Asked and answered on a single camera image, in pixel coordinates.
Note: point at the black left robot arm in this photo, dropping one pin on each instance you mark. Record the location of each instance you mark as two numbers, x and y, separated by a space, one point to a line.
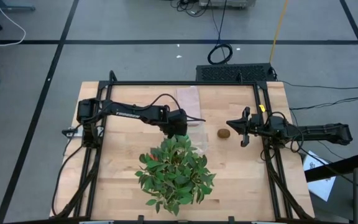
129 112

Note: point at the black mesh computer case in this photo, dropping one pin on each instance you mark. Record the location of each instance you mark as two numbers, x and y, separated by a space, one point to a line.
235 73

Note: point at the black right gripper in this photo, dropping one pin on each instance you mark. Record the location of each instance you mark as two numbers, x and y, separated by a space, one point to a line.
255 124

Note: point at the white paper sheet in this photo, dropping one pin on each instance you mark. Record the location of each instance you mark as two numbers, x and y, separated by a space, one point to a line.
320 186

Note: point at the yellow tag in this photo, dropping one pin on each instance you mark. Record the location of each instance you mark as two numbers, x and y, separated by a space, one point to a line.
262 108

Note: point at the grey equipment box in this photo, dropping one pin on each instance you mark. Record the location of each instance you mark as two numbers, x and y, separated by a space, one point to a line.
227 3

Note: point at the red toy fruit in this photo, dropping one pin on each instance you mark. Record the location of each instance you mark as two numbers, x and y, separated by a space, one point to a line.
153 157

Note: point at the brown toy kiwi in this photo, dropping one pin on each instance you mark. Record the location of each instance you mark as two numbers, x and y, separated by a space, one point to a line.
223 133

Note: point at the green leafy plant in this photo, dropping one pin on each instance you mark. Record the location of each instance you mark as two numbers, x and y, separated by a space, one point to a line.
174 177

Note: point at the black metal table frame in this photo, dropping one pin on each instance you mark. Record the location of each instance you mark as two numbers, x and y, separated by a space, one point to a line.
197 83

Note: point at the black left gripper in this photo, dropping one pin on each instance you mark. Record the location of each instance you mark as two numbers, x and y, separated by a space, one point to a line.
177 123

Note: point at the pink folded cloth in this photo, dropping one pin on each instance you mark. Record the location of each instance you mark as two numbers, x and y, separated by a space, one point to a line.
191 99

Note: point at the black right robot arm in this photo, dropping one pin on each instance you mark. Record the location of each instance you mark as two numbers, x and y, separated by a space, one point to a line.
322 130

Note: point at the grey furniture base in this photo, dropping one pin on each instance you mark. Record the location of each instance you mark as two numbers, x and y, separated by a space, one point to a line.
11 8

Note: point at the clear plastic container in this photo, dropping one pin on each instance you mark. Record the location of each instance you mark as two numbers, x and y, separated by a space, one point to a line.
200 137

